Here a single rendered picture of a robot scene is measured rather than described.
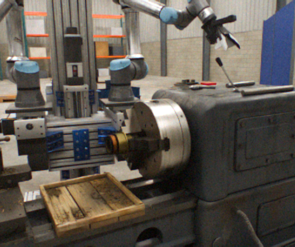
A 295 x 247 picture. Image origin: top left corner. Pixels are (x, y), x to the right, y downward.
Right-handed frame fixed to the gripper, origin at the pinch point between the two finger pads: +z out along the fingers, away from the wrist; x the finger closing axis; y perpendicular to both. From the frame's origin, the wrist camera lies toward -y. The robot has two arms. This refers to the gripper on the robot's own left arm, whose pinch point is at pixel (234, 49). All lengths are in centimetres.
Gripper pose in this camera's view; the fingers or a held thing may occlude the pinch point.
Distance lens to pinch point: 158.6
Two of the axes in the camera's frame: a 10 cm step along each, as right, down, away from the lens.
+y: -5.7, 4.9, 6.6
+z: 5.0, 8.4, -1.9
